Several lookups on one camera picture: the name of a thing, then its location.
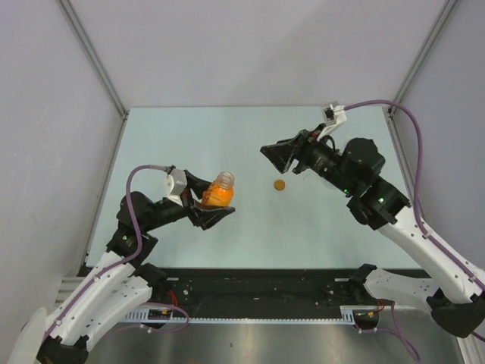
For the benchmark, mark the orange juice bottle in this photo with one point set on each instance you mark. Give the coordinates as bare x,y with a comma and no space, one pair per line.
220,192

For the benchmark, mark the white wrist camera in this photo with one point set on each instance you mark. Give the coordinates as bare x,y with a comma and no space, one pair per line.
335,116
175,183

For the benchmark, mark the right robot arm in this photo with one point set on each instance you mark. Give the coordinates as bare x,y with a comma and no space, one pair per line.
452,294

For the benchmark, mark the left aluminium frame post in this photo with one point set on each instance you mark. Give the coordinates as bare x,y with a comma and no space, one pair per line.
79,31

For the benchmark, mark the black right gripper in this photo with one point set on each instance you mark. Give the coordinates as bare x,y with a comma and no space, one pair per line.
300,147

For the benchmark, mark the aluminium frame post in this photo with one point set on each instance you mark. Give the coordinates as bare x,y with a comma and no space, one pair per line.
79,31
430,41

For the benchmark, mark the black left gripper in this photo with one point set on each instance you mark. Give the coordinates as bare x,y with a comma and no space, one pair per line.
205,215

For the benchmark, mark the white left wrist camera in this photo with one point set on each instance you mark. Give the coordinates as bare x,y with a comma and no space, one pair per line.
175,183

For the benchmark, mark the orange bottle cap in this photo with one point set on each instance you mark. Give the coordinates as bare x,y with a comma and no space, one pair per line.
279,185

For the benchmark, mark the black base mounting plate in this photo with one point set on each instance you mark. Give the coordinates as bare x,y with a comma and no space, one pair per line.
264,295

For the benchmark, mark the right aluminium frame post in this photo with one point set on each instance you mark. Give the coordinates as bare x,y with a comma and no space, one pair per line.
430,41

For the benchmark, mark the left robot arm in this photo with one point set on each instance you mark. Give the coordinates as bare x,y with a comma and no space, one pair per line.
122,280

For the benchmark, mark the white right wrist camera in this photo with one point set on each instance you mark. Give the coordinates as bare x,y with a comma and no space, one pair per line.
335,116

